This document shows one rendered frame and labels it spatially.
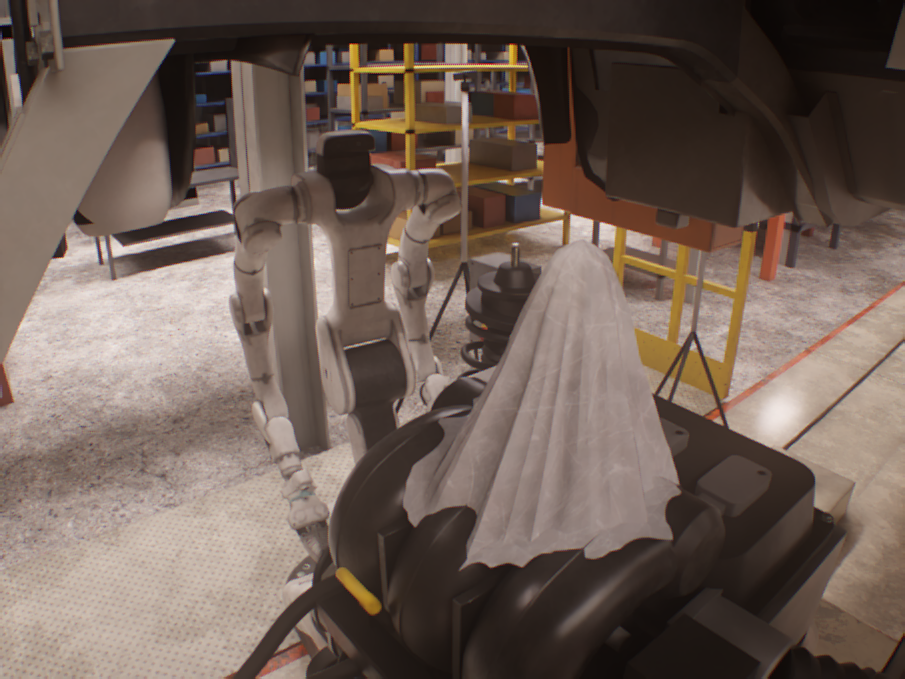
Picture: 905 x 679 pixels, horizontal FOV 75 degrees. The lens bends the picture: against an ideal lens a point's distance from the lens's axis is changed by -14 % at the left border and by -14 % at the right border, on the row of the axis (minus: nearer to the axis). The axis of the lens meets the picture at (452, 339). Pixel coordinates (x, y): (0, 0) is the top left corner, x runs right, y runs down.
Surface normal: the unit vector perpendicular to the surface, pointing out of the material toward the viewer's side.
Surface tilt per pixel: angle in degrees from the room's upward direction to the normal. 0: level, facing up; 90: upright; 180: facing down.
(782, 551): 79
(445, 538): 37
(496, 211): 90
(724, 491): 0
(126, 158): 99
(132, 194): 96
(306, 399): 90
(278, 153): 90
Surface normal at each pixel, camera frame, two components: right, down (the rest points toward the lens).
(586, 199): -0.78, 0.26
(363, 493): -0.52, -0.35
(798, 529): 0.61, 0.14
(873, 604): 0.00, -0.91
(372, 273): 0.52, 0.44
